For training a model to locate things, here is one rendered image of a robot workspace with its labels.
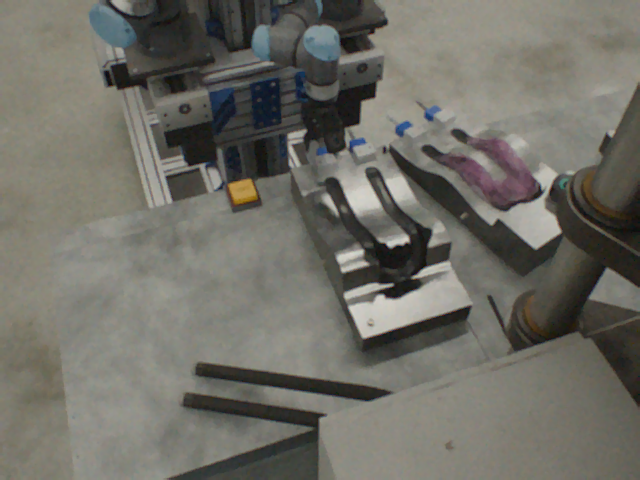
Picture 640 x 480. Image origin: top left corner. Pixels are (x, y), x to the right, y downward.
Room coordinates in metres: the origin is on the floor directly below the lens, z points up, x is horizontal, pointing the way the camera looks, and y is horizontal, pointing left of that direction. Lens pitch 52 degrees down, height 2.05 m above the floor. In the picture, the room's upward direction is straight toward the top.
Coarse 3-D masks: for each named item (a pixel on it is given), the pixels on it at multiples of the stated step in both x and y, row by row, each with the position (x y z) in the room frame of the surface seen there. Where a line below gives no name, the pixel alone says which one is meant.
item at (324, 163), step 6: (318, 150) 1.19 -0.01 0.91; (324, 150) 1.19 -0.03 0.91; (318, 156) 1.15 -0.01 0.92; (324, 156) 1.15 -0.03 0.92; (330, 156) 1.15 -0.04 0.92; (318, 162) 1.13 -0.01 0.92; (324, 162) 1.13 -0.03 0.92; (330, 162) 1.13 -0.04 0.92; (336, 162) 1.13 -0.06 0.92; (318, 168) 1.12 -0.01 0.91; (324, 168) 1.12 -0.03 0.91; (330, 168) 1.13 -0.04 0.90; (318, 174) 1.12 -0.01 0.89
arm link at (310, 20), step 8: (280, 0) 1.30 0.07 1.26; (288, 0) 1.29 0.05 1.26; (296, 0) 1.30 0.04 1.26; (304, 0) 1.30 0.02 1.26; (312, 0) 1.33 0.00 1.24; (280, 8) 1.30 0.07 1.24; (288, 8) 1.29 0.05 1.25; (296, 8) 1.29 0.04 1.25; (304, 8) 1.30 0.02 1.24; (312, 8) 1.31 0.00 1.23; (320, 8) 1.34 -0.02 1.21; (304, 16) 1.28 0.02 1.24; (312, 16) 1.30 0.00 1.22; (312, 24) 1.29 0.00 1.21
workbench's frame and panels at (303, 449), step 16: (304, 432) 0.49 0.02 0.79; (272, 448) 0.47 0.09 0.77; (288, 448) 0.50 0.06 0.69; (304, 448) 0.51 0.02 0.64; (208, 464) 0.43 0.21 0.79; (224, 464) 0.43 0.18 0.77; (240, 464) 0.46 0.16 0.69; (256, 464) 0.48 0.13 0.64; (272, 464) 0.49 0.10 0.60; (288, 464) 0.50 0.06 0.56; (304, 464) 0.52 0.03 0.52
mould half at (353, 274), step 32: (352, 160) 1.17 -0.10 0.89; (384, 160) 1.17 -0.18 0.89; (320, 192) 1.06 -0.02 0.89; (352, 192) 1.06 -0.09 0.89; (320, 224) 0.96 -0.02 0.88; (384, 224) 0.94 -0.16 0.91; (320, 256) 0.92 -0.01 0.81; (352, 256) 0.83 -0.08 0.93; (448, 256) 0.86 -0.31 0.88; (352, 288) 0.79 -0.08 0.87; (384, 288) 0.79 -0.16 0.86; (416, 288) 0.79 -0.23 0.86; (448, 288) 0.79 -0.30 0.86; (352, 320) 0.72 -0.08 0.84; (384, 320) 0.71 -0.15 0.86; (416, 320) 0.71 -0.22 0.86; (448, 320) 0.73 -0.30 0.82
